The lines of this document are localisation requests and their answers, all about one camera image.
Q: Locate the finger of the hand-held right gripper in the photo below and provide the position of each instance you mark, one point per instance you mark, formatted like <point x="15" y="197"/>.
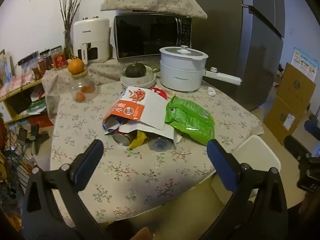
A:
<point x="312" y="128"/>
<point x="296" y="147"/>

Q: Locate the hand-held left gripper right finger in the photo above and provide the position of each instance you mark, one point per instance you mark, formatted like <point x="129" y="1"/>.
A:
<point x="222" y="166"/>

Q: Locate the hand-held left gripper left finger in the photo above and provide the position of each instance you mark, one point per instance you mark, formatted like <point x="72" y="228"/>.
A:
<point x="85" y="166"/>

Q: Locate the white trash bin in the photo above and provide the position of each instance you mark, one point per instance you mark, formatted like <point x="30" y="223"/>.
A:
<point x="257" y="152"/>

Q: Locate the green snack bag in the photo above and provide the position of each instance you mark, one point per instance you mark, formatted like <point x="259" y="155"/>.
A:
<point x="190" y="117"/>

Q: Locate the yellow wrapper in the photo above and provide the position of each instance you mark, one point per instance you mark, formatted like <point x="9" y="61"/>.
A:
<point x="138" y="140"/>

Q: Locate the clear plastic bottle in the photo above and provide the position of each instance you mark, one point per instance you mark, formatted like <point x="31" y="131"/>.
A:
<point x="160" y="144"/>

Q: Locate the white tissue wad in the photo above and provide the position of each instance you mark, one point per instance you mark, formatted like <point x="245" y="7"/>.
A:
<point x="211" y="91"/>

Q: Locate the orange white snack bag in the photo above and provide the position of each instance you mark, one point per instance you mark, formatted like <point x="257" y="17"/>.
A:
<point x="140" y="107"/>

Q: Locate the cardboard box with white label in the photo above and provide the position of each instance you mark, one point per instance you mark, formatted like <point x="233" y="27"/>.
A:
<point x="282" y="120"/>

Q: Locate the floral tablecloth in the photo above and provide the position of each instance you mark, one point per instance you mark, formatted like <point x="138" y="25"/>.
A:
<point x="150" y="170"/>

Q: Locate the small orange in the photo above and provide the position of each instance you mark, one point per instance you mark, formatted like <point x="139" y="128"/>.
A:
<point x="80" y="97"/>

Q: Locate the glass jar with wooden lid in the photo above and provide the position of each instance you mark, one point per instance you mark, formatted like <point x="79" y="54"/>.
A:
<point x="85" y="80"/>

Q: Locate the white plain bowl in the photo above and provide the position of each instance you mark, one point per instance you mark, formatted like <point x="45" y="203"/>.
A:
<point x="135" y="86"/>

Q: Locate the large orange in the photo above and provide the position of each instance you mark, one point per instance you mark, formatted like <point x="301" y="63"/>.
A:
<point x="76" y="66"/>

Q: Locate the wooden shelf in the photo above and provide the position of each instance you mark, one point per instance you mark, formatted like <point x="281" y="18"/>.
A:
<point x="17" y="90"/>

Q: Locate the white patterned bowl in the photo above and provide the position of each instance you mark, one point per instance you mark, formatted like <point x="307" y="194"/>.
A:
<point x="140" y="80"/>

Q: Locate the white electric pot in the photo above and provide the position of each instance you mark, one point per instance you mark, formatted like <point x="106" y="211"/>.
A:
<point x="180" y="72"/>

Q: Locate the green pumpkin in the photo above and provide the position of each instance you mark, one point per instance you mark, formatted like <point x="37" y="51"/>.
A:
<point x="135" y="70"/>

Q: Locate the grey refrigerator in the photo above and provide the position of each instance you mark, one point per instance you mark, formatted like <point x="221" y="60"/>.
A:
<point x="237" y="42"/>

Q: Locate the glass vase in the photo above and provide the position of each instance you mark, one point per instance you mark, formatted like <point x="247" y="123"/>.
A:
<point x="68" y="45"/>

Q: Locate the white air fryer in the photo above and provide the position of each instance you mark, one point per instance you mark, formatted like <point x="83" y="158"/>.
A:
<point x="91" y="35"/>

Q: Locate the black microwave oven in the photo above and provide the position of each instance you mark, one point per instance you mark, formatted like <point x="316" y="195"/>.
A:
<point x="147" y="37"/>

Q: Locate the dried branches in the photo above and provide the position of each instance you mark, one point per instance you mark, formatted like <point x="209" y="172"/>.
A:
<point x="70" y="12"/>

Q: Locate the floral microwave cover cloth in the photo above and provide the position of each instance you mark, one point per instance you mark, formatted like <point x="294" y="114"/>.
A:
<point x="155" y="1"/>

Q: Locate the wall poster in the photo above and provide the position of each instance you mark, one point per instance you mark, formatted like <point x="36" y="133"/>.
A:
<point x="306" y="62"/>

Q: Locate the picture frame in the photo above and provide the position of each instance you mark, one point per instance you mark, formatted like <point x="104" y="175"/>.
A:
<point x="5" y="67"/>

